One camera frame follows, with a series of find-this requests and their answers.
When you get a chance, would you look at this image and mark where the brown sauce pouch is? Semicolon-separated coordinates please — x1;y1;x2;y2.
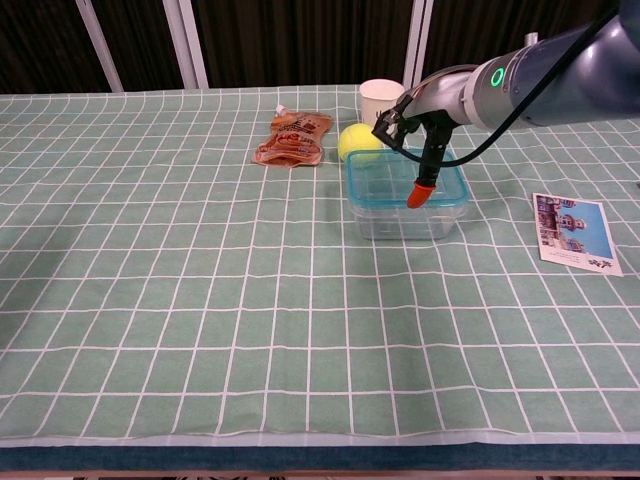
251;103;335;170

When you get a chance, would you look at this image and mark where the white paper cup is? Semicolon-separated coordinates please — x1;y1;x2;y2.
358;78;406;126

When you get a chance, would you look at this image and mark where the blue container lid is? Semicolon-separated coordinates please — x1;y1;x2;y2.
344;146;469;207

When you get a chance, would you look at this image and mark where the yellow tennis ball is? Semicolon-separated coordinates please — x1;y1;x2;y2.
337;123;383;162

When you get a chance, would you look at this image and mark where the wide upright white frame post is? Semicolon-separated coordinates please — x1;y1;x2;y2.
402;0;434;92

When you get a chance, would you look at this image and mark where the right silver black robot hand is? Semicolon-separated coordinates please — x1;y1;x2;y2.
392;64;476;209

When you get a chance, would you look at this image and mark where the wide slanted white frame post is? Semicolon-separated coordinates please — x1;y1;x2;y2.
162;0;209;91

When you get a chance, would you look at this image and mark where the green checked tablecloth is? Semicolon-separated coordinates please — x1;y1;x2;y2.
0;83;640;450

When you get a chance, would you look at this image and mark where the dark teal table edge strip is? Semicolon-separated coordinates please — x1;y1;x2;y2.
0;446;640;472

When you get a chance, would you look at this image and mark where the postcard with building photo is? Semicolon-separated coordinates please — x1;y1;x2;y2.
532;192;626;278

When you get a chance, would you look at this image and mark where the dark pleated curtain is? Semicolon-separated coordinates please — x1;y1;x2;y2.
0;0;640;95

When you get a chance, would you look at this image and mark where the thin white frame post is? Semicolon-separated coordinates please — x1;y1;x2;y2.
74;0;124;93

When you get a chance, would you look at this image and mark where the clear plastic container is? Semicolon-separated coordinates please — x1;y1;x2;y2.
348;197;469;242

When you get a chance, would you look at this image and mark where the black hand cable with connector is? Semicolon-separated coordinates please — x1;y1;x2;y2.
371;4;621;165

